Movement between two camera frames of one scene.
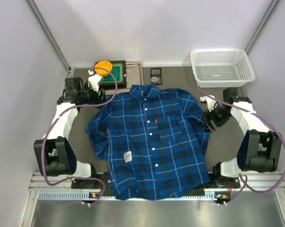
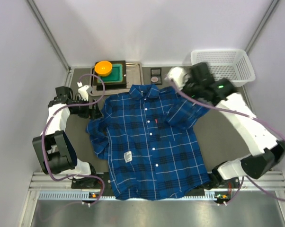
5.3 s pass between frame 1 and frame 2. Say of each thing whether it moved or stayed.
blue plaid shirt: stayed
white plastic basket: stayed
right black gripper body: moved
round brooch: stayed
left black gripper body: moved
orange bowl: stayed
